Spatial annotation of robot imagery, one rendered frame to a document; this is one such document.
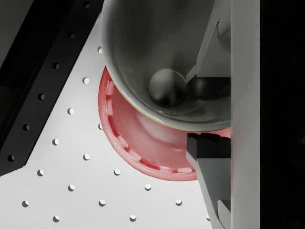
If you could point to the yellow mug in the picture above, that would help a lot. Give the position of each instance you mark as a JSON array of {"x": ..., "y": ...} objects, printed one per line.
[{"x": 143, "y": 47}]

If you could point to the red plate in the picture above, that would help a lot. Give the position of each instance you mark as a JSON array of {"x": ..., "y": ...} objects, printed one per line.
[{"x": 147, "y": 148}]

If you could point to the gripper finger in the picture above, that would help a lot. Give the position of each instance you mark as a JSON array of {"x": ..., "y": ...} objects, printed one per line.
[
  {"x": 212, "y": 86},
  {"x": 209, "y": 148}
]

